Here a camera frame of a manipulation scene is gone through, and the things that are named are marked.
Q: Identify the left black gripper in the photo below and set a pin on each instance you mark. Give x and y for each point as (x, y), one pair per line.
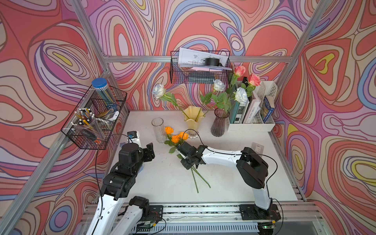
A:
(148, 152)

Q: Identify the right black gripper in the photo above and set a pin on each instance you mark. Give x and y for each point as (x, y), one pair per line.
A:
(187, 166)

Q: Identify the pink rose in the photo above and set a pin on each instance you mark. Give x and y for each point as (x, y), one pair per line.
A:
(250, 84)
(238, 72)

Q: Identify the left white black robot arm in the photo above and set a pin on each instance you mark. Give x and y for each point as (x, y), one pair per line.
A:
(115, 190)

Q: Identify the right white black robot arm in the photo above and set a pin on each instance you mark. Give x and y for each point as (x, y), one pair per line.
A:
(251, 166)

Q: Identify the orange rose right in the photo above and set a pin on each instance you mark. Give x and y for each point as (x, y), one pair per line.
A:
(195, 170)

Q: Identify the orange rose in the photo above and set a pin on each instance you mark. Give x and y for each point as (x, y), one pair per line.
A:
(169, 130)
(174, 141)
(195, 170)

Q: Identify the clear glass vase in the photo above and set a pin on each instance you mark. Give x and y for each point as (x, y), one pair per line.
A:
(159, 129)

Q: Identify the orange rose back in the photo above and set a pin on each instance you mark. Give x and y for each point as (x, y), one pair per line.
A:
(169, 130)

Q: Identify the orange rose left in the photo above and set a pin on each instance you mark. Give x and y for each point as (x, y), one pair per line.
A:
(174, 141)

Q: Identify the purple ribbed glass vase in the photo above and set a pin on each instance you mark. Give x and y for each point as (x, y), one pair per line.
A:
(221, 122)

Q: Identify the yellow ruffled glass vase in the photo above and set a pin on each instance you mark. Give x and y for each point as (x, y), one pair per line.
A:
(193, 116)

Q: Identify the green folder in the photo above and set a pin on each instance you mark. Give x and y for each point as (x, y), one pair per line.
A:
(233, 111)

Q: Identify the clear cup of pens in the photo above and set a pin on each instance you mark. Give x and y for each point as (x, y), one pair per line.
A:
(86, 124)

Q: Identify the white desktop file organizer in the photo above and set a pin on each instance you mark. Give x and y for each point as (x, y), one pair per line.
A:
(267, 88)

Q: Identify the white book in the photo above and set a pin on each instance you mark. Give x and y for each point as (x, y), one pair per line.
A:
(252, 109)

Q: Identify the blue lid pencil jar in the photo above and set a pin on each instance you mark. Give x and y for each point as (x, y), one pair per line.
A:
(103, 90)

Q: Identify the blue small box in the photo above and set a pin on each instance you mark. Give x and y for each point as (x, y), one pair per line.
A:
(267, 108)

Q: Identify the black tape roll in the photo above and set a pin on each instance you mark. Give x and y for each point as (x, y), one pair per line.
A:
(212, 62)

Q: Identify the white printed paper sheets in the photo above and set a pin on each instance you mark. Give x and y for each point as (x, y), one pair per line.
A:
(191, 58)

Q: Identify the black wire pen basket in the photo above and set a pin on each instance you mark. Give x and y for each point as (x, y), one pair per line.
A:
(107, 118)

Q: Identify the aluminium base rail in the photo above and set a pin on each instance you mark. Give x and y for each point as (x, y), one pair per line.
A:
(285, 218)

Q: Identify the black wire wall basket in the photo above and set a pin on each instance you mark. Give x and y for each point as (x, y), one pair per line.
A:
(199, 74)

